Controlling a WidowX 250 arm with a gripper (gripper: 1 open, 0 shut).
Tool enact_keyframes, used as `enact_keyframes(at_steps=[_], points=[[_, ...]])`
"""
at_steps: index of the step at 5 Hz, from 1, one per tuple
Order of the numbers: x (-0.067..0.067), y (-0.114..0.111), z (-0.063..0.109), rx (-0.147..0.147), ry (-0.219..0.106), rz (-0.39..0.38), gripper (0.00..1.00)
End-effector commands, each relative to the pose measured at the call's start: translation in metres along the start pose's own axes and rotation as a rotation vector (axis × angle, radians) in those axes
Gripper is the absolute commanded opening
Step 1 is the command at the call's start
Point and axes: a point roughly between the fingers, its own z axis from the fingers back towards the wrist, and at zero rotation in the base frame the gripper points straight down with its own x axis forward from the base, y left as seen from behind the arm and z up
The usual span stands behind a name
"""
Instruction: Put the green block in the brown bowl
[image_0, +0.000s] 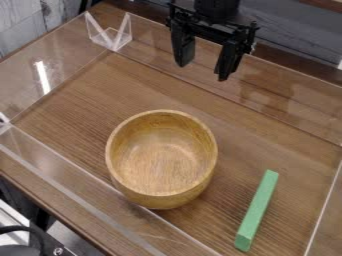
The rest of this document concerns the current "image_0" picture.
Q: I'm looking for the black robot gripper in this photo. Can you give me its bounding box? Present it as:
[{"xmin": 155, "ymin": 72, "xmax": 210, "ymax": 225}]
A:
[{"xmin": 167, "ymin": 0, "xmax": 259, "ymax": 81}]

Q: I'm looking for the green rectangular block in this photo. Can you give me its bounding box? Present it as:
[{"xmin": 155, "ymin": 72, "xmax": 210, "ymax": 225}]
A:
[{"xmin": 234, "ymin": 170, "xmax": 279, "ymax": 252}]

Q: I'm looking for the brown wooden bowl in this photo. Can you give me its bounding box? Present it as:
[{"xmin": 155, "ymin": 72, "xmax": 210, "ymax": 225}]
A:
[{"xmin": 106, "ymin": 109, "xmax": 218, "ymax": 209}]

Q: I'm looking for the clear acrylic corner bracket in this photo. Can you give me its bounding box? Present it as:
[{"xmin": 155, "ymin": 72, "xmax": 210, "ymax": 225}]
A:
[{"xmin": 84, "ymin": 12, "xmax": 132, "ymax": 52}]

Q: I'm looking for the clear acrylic tray enclosure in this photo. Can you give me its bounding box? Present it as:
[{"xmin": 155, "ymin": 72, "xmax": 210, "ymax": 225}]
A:
[{"xmin": 0, "ymin": 8, "xmax": 342, "ymax": 256}]

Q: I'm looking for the black metal table frame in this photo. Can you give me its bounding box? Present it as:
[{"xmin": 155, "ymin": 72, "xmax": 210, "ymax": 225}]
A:
[{"xmin": 0, "ymin": 178, "xmax": 78, "ymax": 256}]

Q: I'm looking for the black cable bottom left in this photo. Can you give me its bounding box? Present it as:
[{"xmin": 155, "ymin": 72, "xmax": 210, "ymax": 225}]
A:
[{"xmin": 0, "ymin": 225, "xmax": 48, "ymax": 256}]

